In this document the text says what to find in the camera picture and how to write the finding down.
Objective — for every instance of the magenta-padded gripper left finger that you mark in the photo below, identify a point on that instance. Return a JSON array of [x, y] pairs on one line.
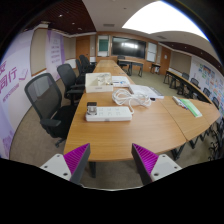
[[77, 156]]

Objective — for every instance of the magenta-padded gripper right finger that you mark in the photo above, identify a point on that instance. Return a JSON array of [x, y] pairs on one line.
[[145, 157]]

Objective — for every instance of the white power strip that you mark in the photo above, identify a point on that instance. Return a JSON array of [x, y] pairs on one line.
[[111, 114]]

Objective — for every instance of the white pack of marker pens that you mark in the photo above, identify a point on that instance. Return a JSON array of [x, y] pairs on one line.
[[178, 101]]

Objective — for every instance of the white book with dark edge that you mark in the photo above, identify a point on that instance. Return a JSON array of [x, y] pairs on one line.
[[144, 90]]

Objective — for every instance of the green booklet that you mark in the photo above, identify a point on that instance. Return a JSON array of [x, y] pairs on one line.
[[192, 108]]

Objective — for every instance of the black mesh office chair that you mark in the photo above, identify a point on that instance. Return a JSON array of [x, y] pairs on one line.
[[66, 76], [41, 95]]

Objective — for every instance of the group of black chairs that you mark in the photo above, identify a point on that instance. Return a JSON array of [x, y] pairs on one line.
[[216, 133]]

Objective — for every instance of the small white and blue box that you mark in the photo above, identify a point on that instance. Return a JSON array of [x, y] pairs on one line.
[[122, 84]]

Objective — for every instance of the white paper sheet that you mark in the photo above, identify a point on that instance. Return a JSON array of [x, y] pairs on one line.
[[119, 78]]

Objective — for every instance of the long wooden table row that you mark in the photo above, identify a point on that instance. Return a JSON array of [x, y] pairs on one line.
[[181, 80]]

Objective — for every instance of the row of black office chairs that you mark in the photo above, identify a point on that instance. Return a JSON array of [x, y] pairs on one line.
[[83, 65]]

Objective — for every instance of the small dark side desk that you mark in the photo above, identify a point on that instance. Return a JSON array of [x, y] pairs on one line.
[[155, 65]]

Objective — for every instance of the black-legged wooden desk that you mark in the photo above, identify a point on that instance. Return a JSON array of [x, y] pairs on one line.
[[130, 62]]

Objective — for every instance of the plain whiteboard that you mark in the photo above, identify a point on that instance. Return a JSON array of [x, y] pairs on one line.
[[152, 52]]

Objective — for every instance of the whiteboard with green panel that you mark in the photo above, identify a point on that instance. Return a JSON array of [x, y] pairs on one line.
[[103, 46]]

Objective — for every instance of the bright ceiling light panel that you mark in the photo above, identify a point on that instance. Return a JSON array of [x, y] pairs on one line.
[[160, 18]]

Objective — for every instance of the colourful wall posters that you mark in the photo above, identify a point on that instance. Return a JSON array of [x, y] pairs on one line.
[[211, 78]]

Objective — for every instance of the narrow purple wall banner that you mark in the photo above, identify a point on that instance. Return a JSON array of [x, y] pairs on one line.
[[55, 51]]

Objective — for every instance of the large black wall screen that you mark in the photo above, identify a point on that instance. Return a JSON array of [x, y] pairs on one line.
[[128, 47]]

